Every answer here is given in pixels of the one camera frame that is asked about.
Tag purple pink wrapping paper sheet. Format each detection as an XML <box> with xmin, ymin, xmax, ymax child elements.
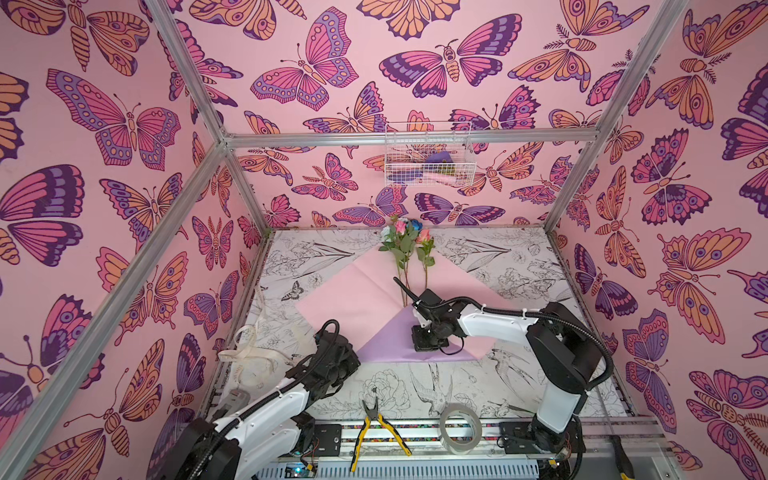
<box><xmin>296</xmin><ymin>247</ymin><xmax>513</xmax><ymax>363</ymax></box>

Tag pink orange fake rose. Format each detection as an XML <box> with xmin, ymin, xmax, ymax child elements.
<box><xmin>416</xmin><ymin>227</ymin><xmax>435</xmax><ymax>289</ymax></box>

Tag small pink fake rose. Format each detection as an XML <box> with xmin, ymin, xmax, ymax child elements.
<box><xmin>392</xmin><ymin>217</ymin><xmax>412</xmax><ymax>287</ymax></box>

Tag white fake rose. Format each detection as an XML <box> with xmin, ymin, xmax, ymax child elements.
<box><xmin>380</xmin><ymin>222</ymin><xmax>403</xmax><ymax>279</ymax></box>

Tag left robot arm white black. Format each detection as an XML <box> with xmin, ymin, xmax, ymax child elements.
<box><xmin>155</xmin><ymin>319</ymin><xmax>360</xmax><ymax>479</ymax></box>

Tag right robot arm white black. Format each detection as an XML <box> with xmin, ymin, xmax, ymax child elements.
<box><xmin>393</xmin><ymin>278</ymin><xmax>614</xmax><ymax>454</ymax></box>

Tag cream ribbon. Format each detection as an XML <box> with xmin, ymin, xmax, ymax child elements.
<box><xmin>217</xmin><ymin>287</ymin><xmax>296</xmax><ymax>388</ymax></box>

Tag clear tape roll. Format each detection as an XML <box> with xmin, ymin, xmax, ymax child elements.
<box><xmin>438</xmin><ymin>403</ymin><xmax>483</xmax><ymax>455</ymax></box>

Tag black yellow screwdriver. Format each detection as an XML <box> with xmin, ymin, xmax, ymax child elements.
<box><xmin>596</xmin><ymin>388</ymin><xmax>635</xmax><ymax>480</ymax></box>

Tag yellow handled pliers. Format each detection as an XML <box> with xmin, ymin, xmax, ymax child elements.
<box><xmin>349</xmin><ymin>395</ymin><xmax>413</xmax><ymax>474</ymax></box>

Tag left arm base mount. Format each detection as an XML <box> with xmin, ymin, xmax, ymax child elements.
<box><xmin>292</xmin><ymin>424</ymin><xmax>343</xmax><ymax>457</ymax></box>

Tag aluminium front rail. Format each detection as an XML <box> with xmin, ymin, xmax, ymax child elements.
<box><xmin>158</xmin><ymin>419</ymin><xmax>685</xmax><ymax>480</ymax></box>

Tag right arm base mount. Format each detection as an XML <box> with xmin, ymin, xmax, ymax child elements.
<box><xmin>497</xmin><ymin>419</ymin><xmax>586</xmax><ymax>458</ymax></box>

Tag white wire basket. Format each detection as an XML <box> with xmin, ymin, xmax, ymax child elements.
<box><xmin>381</xmin><ymin>122</ymin><xmax>477</xmax><ymax>189</ymax></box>

